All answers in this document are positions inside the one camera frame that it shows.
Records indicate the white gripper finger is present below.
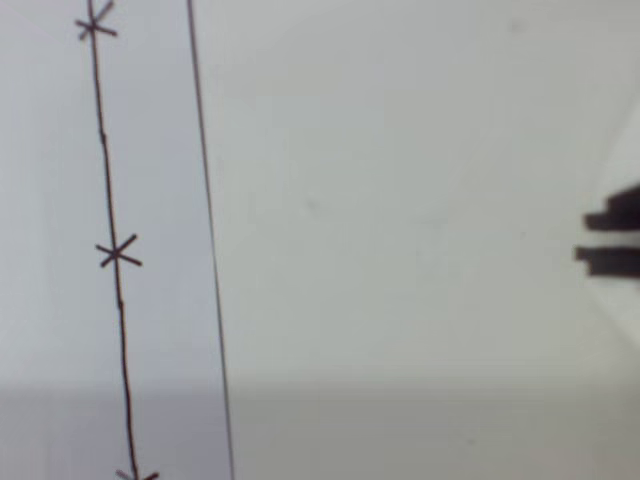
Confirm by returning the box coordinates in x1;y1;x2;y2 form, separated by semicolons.
572;246;640;354
582;132;640;232

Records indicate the white paper sheet with markings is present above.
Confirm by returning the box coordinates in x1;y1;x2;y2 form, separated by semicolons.
0;0;236;480

